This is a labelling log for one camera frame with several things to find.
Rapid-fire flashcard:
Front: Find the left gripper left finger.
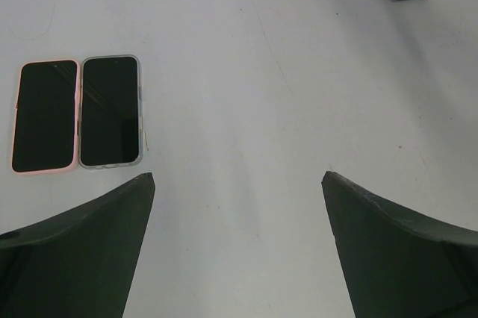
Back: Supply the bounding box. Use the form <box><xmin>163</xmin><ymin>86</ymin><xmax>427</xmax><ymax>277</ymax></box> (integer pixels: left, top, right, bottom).
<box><xmin>1</xmin><ymin>172</ymin><xmax>155</xmax><ymax>317</ymax></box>

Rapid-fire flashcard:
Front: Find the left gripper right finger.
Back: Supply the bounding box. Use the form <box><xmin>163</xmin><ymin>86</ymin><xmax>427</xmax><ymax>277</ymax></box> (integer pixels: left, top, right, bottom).
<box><xmin>322</xmin><ymin>171</ymin><xmax>477</xmax><ymax>317</ymax></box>

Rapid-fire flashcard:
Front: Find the pink case phone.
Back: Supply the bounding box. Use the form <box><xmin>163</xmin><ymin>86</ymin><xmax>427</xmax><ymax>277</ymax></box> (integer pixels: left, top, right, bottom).
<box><xmin>10</xmin><ymin>59</ymin><xmax>80</xmax><ymax>175</ymax></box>

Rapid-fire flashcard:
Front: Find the black phone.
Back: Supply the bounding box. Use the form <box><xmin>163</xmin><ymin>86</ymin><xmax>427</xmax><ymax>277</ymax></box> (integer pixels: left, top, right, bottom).
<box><xmin>79</xmin><ymin>54</ymin><xmax>143</xmax><ymax>169</ymax></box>

